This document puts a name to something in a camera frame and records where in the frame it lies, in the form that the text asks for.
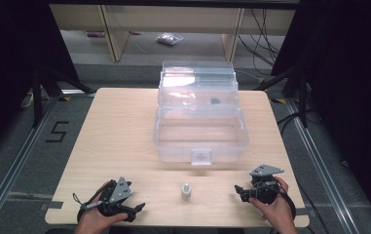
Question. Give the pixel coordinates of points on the black tripod stand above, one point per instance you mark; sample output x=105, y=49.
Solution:
x=37, y=97
x=302, y=97

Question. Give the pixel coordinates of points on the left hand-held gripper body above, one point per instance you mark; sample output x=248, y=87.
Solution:
x=120, y=191

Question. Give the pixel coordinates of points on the person's right hand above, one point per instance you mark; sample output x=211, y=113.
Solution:
x=278, y=214

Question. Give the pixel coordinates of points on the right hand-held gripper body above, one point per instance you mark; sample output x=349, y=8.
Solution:
x=266, y=190

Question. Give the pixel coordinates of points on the clear plastic bag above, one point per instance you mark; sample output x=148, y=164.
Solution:
x=170, y=39

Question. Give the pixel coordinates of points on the small dark object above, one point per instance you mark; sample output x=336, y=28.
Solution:
x=215, y=100

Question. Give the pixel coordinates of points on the white power strip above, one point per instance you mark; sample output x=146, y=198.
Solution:
x=27, y=100

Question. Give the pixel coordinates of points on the small white plastic bottle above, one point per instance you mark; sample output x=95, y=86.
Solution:
x=186, y=191

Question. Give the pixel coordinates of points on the clear plastic storage box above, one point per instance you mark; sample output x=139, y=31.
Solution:
x=202, y=146

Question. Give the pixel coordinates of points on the black curtain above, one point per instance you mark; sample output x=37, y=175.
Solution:
x=7, y=65
x=352, y=81

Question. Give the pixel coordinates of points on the metal floor rail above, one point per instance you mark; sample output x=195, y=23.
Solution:
x=14, y=169
x=322, y=172

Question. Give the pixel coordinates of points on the person's left hand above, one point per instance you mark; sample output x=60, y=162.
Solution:
x=92, y=222

